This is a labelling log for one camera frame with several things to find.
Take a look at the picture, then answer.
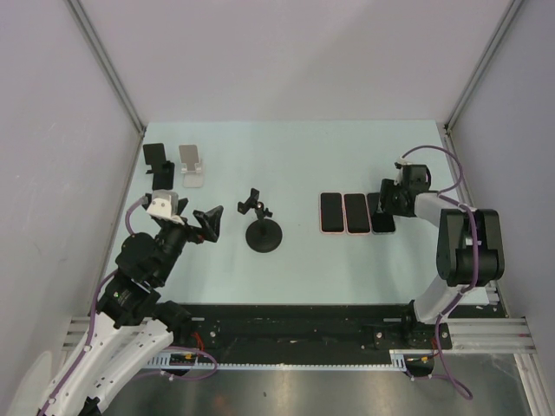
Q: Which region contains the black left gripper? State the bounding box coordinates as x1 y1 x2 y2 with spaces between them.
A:
154 198 223 283

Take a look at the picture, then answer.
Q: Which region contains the white-cased phone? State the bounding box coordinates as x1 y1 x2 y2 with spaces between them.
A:
366 192 396 235

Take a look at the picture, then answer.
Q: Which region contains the white phone stand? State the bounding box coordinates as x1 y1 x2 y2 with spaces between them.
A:
179 145 204 188

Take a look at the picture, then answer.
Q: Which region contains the pink-cased phone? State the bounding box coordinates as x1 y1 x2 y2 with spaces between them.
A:
343 193 370 235
320 192 344 234

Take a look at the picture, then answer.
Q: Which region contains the black folding phone stand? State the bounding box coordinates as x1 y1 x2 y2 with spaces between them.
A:
142 143 175 191

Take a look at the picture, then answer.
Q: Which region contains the black round-base phone stand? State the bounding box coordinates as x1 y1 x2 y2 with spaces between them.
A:
238 188 283 253

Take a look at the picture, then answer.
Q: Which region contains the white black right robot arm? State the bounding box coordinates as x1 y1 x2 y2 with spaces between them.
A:
378 159 505 348

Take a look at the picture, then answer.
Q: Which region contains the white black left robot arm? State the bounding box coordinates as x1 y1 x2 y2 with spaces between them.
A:
37 191 224 415

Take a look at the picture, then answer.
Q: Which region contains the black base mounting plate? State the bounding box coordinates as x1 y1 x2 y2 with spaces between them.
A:
154 304 452 359

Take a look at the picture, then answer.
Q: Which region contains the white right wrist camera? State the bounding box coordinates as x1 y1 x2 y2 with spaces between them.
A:
394 157 412 170

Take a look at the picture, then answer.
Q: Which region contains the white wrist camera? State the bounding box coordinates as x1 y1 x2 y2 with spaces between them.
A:
147 190 185 225
394 157 412 170

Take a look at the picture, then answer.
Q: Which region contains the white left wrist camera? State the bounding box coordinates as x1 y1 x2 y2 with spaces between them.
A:
147 190 185 225

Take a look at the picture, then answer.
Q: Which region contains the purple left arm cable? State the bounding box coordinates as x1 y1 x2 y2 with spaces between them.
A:
47 197 222 416

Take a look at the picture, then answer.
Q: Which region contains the white slotted cable duct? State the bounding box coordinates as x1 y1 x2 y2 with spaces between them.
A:
143 349 407 372

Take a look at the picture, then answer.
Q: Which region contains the aluminium frame rail right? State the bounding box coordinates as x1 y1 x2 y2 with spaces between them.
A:
442 0 528 135

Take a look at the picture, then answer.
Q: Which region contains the aluminium frame rail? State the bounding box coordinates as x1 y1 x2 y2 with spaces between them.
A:
63 0 146 138
442 0 528 135

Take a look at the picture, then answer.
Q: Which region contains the aluminium frame rail left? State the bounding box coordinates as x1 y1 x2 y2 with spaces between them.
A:
63 0 146 138

